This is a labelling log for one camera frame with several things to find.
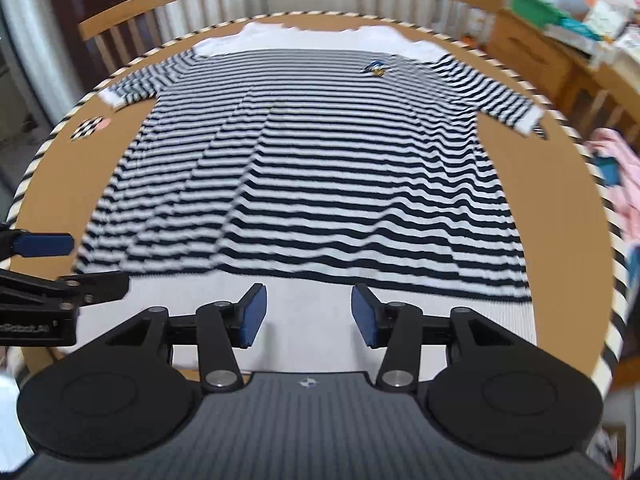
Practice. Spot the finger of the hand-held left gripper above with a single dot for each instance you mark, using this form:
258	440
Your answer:
100	287
42	245

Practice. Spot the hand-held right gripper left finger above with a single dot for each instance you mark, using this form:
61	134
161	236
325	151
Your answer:
252	315

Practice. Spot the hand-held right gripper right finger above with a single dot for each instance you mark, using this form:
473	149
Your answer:
365	317

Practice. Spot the black white striped sweater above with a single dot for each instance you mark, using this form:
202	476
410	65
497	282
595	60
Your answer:
310	170

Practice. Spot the pink clothes pile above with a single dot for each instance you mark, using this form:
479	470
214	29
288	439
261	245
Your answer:
620	150

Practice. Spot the round table with checkered edge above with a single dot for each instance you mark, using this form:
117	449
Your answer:
550	210

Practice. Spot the teal cloth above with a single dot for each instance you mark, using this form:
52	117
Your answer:
609	171

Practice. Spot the wooden sideboard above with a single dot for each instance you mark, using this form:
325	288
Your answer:
535	55

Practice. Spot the green plastic basket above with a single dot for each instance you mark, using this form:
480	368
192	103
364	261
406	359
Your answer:
532	7

